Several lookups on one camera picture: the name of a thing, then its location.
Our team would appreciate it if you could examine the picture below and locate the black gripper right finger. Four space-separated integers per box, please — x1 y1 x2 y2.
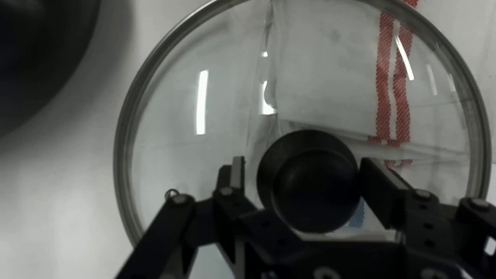
359 157 496 261

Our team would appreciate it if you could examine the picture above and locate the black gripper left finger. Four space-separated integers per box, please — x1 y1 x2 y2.
115 156 260 279

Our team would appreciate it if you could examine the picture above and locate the glass lid with black knob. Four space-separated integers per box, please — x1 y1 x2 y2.
114 0 494 250

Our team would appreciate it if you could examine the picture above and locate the white towel with red stripes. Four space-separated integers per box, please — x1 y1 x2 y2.
269 0 496 173

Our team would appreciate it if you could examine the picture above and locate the black pot with two handles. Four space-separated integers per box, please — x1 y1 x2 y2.
0 0 103 139

